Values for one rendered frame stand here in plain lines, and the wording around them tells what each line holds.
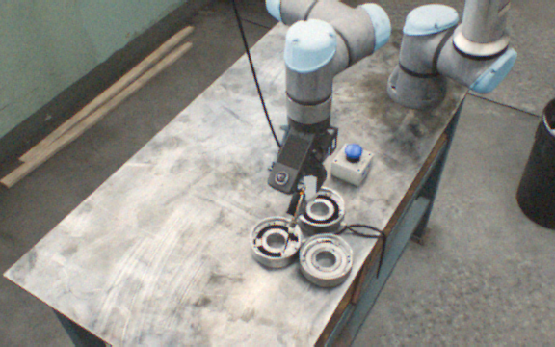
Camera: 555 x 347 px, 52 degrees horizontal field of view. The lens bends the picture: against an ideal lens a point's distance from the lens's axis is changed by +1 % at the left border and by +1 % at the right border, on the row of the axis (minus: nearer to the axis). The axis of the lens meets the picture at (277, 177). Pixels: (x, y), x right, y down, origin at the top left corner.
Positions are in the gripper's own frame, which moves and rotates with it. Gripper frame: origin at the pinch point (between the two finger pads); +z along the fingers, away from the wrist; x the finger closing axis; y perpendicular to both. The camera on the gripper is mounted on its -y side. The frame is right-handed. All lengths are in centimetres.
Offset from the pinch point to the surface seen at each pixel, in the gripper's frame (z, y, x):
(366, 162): 8.7, 22.7, -4.2
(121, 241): 13.1, -19.3, 31.5
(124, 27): 73, 107, 159
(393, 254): 69, 45, -10
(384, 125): 13.2, 40.6, -1.3
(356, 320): 69, 18, -10
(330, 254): 11.3, -1.6, -8.0
